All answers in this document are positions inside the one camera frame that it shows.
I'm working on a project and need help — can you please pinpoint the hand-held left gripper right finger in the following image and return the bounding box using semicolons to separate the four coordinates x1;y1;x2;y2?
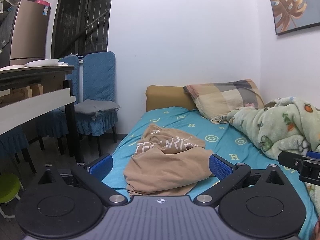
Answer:
194;154;287;208

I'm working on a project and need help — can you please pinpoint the green printed fleece blanket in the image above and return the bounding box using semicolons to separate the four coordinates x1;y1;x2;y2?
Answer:
226;96;320;218

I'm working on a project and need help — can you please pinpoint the dark window with metal grille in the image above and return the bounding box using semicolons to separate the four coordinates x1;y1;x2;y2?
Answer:
51;0;115;58

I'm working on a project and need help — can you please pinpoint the framed golden leaf picture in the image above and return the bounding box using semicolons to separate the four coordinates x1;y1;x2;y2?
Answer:
264;0;320;36

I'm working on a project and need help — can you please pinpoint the grey seat cushion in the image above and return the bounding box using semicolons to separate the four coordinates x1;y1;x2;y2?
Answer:
74;99;121;121

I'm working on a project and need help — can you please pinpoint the white plate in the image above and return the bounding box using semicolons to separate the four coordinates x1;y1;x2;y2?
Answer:
0;64;26;70
25;59;60;68

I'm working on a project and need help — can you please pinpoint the tan padded headboard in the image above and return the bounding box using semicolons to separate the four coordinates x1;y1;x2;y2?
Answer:
146;85;198;112

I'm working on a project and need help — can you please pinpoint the plaid pillow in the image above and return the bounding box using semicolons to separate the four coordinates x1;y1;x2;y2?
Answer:
184;79;265;125

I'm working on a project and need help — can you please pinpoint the dining table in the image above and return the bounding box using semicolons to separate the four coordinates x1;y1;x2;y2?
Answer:
0;65;85;164

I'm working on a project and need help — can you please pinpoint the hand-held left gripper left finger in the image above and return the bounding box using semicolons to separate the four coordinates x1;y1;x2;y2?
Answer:
37;154;129;207

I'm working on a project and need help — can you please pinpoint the green stool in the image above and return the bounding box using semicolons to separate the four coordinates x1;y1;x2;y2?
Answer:
0;173;22;221

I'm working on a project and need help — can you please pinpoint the bronze refrigerator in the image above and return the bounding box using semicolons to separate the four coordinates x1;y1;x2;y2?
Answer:
0;0;52;68

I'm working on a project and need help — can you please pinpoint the tan printed shirt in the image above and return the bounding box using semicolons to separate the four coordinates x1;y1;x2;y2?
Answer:
123;124;220;197

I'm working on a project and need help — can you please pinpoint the bed with teal patterned sheet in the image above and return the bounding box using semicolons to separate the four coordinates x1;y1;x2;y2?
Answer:
101;106;319;240

